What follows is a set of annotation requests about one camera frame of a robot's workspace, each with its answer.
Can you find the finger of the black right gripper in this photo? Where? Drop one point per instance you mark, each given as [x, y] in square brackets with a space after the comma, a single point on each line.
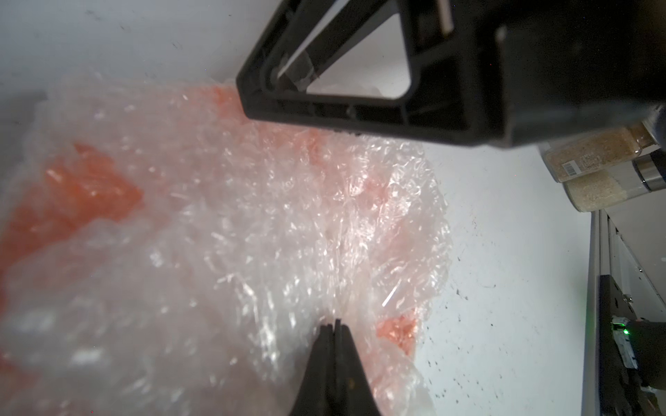
[444, 102]

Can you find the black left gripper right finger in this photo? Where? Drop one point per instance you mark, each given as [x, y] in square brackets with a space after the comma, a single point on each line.
[351, 393]

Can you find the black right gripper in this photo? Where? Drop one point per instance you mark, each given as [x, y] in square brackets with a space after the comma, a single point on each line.
[535, 70]

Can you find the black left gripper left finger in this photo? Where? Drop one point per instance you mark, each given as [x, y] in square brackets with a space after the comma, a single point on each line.
[313, 394]

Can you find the orange plastic plate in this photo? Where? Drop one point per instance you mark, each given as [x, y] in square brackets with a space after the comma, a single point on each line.
[78, 197]

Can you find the brown spice jar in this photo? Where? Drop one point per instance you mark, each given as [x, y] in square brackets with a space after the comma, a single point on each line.
[581, 155]

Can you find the black lid spice jar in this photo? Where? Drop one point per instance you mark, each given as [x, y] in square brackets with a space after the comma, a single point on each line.
[619, 183]

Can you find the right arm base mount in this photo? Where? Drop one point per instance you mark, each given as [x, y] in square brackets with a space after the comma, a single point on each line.
[631, 356]

